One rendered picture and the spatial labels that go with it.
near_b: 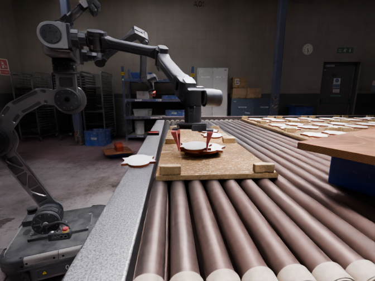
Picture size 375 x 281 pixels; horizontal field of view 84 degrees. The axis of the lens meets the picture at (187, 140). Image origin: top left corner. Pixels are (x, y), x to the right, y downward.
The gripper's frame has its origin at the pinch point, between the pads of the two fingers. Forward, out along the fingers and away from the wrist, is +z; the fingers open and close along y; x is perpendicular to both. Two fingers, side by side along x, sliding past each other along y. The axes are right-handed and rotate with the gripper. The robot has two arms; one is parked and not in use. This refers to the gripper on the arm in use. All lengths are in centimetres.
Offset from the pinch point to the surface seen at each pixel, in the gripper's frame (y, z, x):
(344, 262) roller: -27.7, 7.3, 40.7
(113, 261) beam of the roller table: 5.6, 6.8, 46.0
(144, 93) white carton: 189, -38, -474
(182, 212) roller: -2.0, 6.1, 32.4
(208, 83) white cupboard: 22, -65, -500
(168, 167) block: 4.5, 1.8, 16.8
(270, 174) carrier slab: -23.7, 4.6, 10.7
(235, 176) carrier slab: -13.8, 4.8, 12.9
